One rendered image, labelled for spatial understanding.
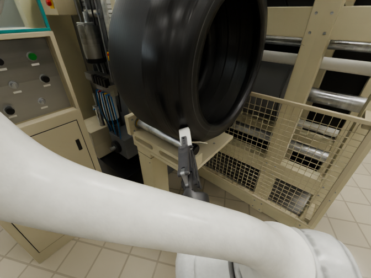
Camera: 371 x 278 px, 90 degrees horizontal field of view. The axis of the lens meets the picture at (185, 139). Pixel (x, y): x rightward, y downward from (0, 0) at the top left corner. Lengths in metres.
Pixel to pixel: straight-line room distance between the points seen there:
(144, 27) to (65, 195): 0.41
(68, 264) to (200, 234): 1.46
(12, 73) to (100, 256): 1.16
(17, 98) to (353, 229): 2.26
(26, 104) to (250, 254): 1.11
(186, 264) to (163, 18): 0.50
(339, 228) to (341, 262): 1.58
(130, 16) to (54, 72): 0.69
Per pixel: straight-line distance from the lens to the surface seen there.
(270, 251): 0.25
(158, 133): 0.81
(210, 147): 0.90
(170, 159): 0.80
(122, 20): 0.59
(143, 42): 0.51
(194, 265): 0.39
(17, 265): 1.80
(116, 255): 1.53
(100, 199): 0.18
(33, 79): 1.15
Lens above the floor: 1.34
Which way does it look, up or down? 34 degrees down
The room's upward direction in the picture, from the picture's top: straight up
